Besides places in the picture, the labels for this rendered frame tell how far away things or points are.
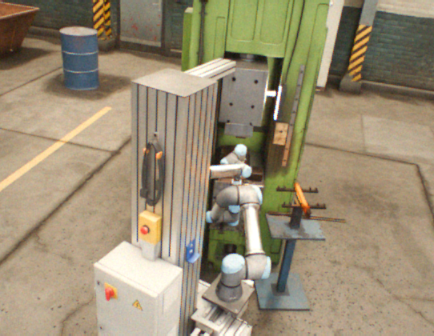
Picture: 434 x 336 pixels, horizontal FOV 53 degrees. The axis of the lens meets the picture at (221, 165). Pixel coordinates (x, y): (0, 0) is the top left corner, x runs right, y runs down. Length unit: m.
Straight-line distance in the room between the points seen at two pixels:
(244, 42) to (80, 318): 2.28
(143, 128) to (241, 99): 1.37
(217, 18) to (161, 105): 1.46
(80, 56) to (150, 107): 5.71
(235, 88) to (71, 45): 4.69
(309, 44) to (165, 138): 1.62
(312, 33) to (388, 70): 6.11
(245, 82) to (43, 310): 2.20
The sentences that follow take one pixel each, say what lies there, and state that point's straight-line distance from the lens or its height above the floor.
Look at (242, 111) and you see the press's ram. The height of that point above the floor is 1.46.
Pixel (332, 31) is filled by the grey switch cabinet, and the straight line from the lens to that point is 8.26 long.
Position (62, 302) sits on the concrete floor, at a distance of 3.62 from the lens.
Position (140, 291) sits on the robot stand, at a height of 1.22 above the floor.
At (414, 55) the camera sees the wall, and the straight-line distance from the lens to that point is 9.10.
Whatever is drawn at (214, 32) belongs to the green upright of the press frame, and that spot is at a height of 1.95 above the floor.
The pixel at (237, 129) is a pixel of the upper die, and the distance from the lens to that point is 3.11.
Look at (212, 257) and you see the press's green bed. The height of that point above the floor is 0.18.
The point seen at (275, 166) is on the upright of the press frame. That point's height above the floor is 0.99.
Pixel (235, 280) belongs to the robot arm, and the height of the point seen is 0.96.
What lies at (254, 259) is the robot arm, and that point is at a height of 1.04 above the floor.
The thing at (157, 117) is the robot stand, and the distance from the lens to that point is 1.72.
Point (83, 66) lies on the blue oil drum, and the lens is 7.44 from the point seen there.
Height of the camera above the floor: 2.59
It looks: 29 degrees down
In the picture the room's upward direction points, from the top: 6 degrees clockwise
